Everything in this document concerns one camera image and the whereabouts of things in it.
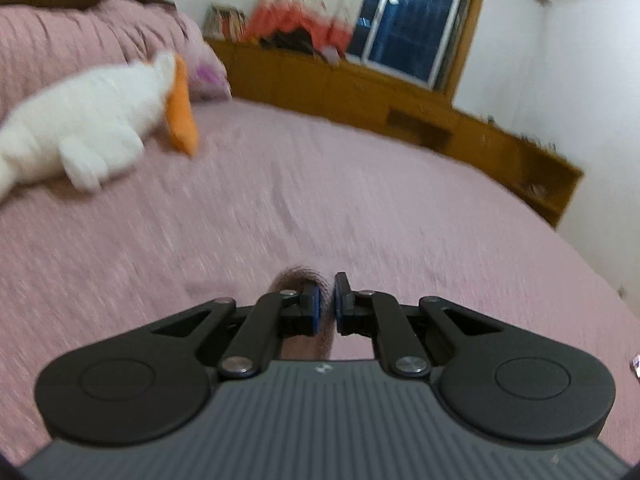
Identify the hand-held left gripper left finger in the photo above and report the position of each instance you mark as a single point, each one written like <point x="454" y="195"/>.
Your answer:
<point x="313" y="310"/>

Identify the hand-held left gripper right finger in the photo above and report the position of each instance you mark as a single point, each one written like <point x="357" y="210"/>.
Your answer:
<point x="342" y="306"/>

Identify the pink knitted sweater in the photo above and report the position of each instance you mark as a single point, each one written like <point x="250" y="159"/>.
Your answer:
<point x="300" y="278"/>

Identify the pink bedspread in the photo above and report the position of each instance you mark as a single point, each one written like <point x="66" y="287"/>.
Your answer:
<point x="350" y="185"/>

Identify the long wooden cabinet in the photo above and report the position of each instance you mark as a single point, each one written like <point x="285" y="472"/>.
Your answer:
<point x="350" y="85"/>

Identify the purple pillow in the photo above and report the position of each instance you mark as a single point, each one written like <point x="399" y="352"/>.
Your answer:
<point x="210" y="75"/>

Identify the dark cloth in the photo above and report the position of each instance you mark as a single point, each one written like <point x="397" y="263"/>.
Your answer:
<point x="290" y="41"/>

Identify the row of books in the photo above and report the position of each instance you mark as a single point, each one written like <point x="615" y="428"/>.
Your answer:
<point x="225" y="22"/>

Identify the white plush goose toy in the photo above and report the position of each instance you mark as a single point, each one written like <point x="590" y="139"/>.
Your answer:
<point x="75" y="120"/>

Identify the white and orange curtain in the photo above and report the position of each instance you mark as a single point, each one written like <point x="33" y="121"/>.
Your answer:
<point x="310" y="0"/>

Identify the window with wooden frame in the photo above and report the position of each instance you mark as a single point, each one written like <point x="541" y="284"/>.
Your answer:
<point x="415" y="20"/>

